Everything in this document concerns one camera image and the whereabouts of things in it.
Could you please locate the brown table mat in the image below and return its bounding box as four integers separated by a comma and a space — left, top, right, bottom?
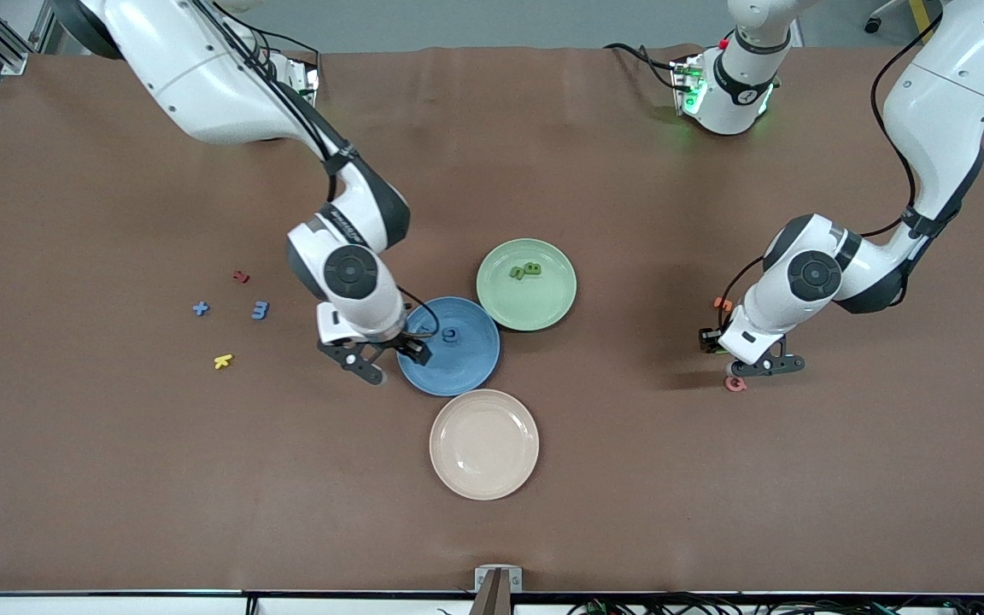
0, 44, 984, 595

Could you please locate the black right arm base cable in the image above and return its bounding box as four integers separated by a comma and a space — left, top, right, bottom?
249, 30, 322, 56

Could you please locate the black chair caster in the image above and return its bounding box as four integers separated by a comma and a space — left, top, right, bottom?
864, 0, 916, 35

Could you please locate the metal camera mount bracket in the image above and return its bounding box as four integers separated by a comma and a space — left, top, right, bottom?
474, 565, 524, 615

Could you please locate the black left arm base cable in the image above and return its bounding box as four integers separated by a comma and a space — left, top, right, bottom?
603, 41, 682, 91

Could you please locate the beige plate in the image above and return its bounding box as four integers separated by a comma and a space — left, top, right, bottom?
429, 389, 541, 501

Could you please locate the green plate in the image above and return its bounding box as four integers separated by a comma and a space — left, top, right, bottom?
476, 238, 578, 332

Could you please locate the black arm base cable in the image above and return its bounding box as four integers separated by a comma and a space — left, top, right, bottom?
249, 30, 322, 56
603, 41, 682, 91

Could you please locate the white table front rail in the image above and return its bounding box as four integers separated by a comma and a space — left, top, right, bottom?
0, 591, 984, 615

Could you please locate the blue plate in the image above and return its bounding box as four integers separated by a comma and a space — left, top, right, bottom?
396, 296, 501, 398

